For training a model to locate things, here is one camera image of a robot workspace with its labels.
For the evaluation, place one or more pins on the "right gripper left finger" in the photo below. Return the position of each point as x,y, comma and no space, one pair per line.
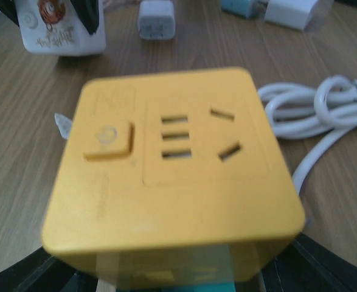
40,271

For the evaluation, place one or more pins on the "teal power strip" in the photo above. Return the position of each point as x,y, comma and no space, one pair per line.
221,287

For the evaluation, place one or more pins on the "yellow cube socket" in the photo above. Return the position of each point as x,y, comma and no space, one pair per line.
171,179

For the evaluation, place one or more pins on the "light blue small plug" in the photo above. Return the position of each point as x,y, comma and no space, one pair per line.
243,8

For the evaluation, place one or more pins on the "small white usb charger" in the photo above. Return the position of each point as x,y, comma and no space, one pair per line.
156,20

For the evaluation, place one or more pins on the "white cube adapter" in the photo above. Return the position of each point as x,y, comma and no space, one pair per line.
47,28

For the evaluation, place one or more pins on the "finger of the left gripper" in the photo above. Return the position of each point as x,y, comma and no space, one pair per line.
8,8
87,12

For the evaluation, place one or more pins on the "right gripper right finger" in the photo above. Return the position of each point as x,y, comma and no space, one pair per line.
305,265

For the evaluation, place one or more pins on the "white charger plug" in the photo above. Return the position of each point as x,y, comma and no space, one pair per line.
296,14

